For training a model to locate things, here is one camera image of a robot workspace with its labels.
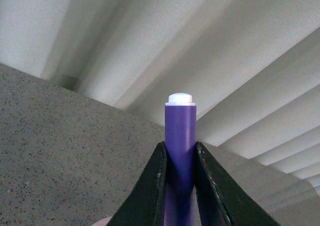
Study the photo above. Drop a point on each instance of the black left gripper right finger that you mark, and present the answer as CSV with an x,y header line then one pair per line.
x,y
221,201

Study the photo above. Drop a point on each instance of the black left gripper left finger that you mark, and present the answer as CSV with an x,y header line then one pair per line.
x,y
145,203

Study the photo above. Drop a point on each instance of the pink mesh cup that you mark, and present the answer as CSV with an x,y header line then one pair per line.
x,y
102,222

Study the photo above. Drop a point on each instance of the white curtain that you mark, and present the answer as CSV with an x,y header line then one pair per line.
x,y
252,66

